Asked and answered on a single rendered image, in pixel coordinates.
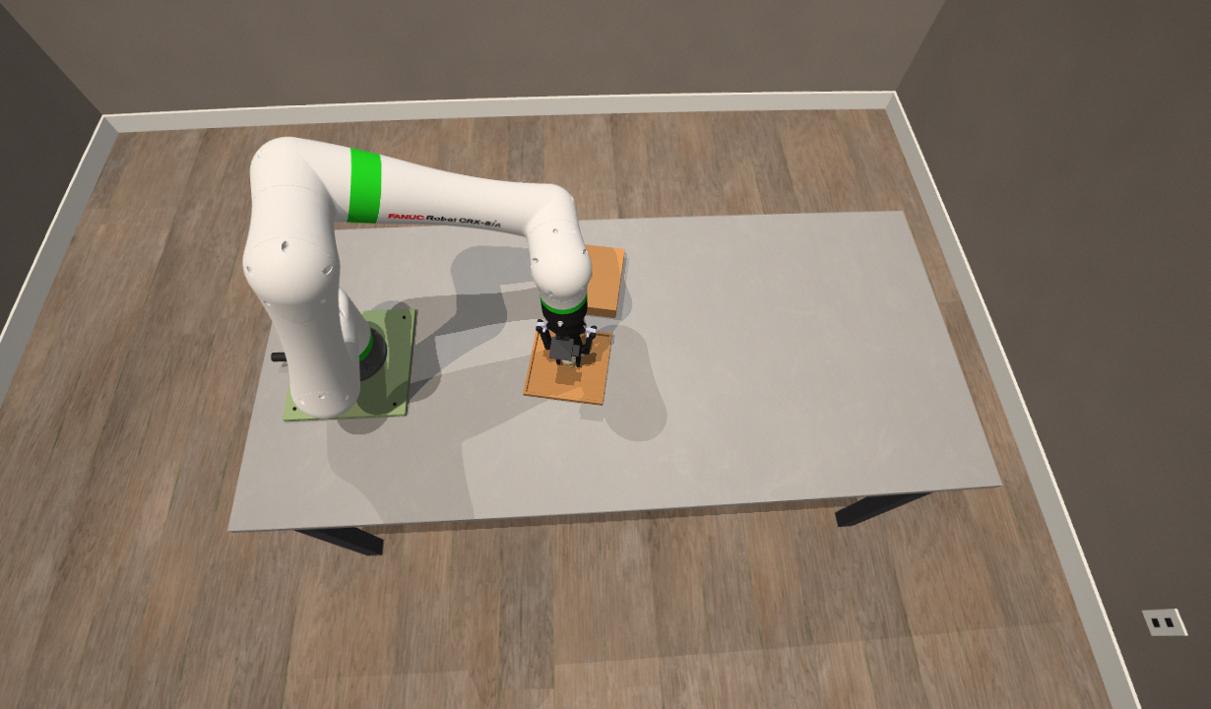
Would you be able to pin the orange rimmed tray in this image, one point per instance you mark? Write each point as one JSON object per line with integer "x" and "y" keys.
{"x": 566, "y": 382}

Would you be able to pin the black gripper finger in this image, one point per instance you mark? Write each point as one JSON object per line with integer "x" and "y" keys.
{"x": 546, "y": 338}
{"x": 584, "y": 349}

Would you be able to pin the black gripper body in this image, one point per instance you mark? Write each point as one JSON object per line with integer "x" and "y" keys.
{"x": 577, "y": 329}

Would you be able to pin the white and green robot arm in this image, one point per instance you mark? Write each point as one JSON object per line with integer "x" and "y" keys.
{"x": 300, "y": 187}

